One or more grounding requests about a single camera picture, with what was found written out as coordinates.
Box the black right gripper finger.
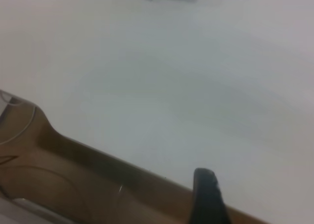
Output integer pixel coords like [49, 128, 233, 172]
[188, 167, 230, 224]

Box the white thin cable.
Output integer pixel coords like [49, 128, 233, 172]
[0, 91, 37, 146]

